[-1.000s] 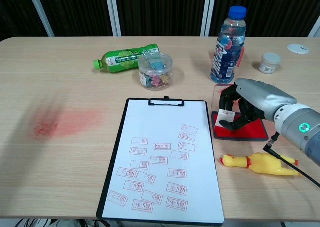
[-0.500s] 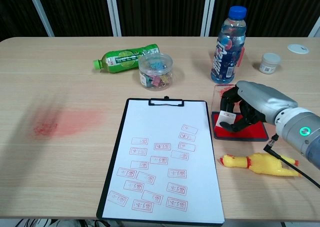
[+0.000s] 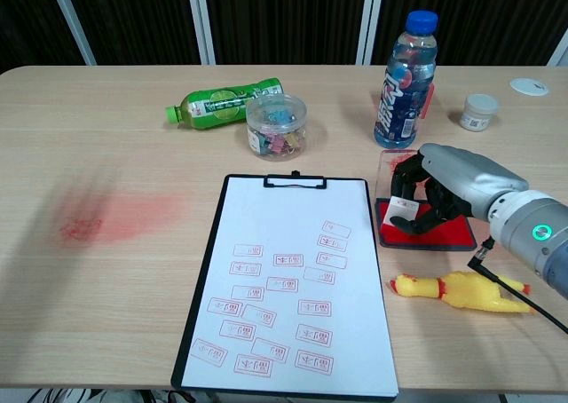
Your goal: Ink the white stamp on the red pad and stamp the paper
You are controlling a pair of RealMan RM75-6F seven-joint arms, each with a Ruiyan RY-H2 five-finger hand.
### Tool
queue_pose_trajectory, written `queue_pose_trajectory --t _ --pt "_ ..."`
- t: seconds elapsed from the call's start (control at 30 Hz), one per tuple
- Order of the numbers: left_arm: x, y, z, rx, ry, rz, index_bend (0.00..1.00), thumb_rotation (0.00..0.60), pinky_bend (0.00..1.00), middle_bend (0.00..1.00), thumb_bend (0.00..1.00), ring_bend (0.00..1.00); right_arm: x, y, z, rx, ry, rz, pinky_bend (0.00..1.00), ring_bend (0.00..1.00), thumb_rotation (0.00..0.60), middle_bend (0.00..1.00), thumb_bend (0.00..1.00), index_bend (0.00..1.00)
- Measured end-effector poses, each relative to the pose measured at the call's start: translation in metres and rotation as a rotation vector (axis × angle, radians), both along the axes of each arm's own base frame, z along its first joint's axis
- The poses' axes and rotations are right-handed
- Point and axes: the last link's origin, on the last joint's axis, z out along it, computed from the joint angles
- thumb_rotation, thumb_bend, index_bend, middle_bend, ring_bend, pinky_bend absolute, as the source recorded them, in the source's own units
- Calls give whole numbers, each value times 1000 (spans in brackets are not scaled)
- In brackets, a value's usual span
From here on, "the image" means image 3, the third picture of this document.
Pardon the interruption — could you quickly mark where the blue sports drink bottle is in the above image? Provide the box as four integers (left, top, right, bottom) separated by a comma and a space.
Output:
373, 10, 439, 151

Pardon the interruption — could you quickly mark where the white partition post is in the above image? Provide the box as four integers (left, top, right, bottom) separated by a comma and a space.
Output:
547, 34, 568, 67
354, 0, 385, 66
185, 0, 217, 66
46, 0, 98, 66

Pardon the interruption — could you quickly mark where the white round desk grommet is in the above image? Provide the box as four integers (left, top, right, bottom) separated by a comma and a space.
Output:
509, 77, 550, 97

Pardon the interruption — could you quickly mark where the black clipboard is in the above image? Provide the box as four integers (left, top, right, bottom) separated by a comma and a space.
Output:
170, 170, 400, 403

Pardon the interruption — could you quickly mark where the clear jar of binder clips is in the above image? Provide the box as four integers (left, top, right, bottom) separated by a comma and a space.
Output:
245, 93, 309, 162

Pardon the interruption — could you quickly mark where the green tea plastic bottle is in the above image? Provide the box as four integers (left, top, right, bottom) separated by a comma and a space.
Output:
165, 77, 284, 130

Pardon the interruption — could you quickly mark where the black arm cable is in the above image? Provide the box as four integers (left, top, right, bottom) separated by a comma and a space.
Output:
468, 237, 568, 336

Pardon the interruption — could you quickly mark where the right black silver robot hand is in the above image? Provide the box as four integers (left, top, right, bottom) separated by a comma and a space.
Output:
390, 143, 530, 236

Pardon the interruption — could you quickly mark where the red ink pad clear lid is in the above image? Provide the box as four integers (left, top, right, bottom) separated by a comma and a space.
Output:
375, 149, 478, 251

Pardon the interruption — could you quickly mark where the yellow rubber chicken toy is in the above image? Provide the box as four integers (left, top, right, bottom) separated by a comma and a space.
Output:
390, 272, 537, 315

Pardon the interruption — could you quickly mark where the small stamp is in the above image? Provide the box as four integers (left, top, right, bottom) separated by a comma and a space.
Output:
382, 195, 421, 226

